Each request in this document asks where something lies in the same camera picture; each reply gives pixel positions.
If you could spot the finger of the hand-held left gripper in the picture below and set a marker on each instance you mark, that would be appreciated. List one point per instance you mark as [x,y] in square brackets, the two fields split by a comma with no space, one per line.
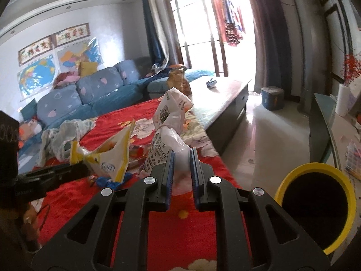
[67,173]

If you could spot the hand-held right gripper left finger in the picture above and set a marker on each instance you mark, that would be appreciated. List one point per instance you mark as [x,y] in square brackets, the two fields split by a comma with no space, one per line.
[170,175]

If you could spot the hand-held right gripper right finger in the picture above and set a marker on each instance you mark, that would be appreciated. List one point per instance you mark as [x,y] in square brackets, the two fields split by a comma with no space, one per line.
[194,175]

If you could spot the red snack wrapper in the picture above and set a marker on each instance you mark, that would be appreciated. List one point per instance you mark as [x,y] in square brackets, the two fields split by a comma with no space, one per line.
[138,151]

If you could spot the yellow and white plastic bag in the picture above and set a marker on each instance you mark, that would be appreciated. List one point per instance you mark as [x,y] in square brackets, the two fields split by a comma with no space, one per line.
[112,161]

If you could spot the white printed plastic bag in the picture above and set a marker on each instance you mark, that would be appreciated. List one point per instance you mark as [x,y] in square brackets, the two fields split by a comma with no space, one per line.
[166,110]

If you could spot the yellow bin with black inside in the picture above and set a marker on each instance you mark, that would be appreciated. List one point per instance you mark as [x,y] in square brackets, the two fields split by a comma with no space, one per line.
[310,209]

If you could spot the person's left hand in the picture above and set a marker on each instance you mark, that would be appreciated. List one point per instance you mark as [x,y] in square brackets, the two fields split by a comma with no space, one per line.
[29,220]

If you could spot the orange and white cloth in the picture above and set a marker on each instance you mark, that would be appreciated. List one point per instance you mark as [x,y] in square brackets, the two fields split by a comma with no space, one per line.
[29,131]

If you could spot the crumpled translucent plastic bag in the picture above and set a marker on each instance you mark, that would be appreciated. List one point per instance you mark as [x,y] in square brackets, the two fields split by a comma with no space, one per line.
[62,135]

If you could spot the small blue wrapper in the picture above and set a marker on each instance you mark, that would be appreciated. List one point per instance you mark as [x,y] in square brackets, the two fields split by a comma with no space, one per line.
[108,181]

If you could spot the red floral blanket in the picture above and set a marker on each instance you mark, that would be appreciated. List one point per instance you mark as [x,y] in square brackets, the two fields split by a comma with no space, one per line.
[112,122]

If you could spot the dark wooden coffee table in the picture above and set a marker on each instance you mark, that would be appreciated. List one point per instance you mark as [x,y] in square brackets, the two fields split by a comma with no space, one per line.
[220,98]

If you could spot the world map poster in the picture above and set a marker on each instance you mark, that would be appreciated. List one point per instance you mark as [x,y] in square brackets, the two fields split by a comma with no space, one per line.
[36,74]

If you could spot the blue patterned sofa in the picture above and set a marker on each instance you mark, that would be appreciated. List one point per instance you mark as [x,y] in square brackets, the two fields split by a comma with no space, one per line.
[98,90]

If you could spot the pile of pink clothes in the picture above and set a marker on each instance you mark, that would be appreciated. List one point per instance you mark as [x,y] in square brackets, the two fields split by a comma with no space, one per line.
[66,79]

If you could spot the small blue object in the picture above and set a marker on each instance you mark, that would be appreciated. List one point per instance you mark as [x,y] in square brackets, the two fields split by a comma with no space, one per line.
[211,83]

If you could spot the orange snack bag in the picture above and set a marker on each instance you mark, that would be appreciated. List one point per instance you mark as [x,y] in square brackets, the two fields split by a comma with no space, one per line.
[177,80]

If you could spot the yellow pillow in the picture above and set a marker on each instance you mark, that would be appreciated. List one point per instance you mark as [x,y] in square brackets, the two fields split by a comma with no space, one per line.
[88,68]

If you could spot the blue storage box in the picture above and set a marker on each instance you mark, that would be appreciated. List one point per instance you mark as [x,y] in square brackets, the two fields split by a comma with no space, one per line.
[272,97]

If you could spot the country map poster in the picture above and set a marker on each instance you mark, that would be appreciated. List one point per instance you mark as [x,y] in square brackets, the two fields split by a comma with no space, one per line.
[76,55]

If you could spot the glass balcony door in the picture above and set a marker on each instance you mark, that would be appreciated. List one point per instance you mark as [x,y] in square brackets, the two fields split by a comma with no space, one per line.
[208,45]

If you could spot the glass-topped cabinet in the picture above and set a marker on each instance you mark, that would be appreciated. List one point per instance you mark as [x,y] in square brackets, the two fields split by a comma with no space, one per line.
[318,129]

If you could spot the blue curtain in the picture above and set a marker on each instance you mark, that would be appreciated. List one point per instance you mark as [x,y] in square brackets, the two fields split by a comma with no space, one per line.
[153,34]

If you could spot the hanging colourful clothes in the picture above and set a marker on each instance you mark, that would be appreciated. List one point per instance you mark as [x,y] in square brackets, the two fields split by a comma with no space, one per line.
[230,22]

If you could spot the dark curtain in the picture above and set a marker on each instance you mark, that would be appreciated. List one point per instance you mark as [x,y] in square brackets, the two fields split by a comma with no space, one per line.
[268,34]

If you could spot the grey standing air conditioner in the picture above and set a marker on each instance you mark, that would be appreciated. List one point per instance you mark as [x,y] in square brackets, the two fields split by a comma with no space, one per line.
[307,62]

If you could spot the colourful patterned box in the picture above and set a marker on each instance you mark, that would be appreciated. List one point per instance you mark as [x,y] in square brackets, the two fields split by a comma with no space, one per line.
[354,158]

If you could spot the white paper towel roll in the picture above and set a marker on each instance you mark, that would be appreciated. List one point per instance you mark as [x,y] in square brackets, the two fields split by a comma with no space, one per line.
[343,101]

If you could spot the red artificial flowers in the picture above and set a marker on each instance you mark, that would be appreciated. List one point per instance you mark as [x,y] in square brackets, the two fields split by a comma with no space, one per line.
[352,69]

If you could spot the framed wall picture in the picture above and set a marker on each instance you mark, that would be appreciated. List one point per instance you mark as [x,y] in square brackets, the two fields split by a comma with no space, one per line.
[35,49]
[72,35]

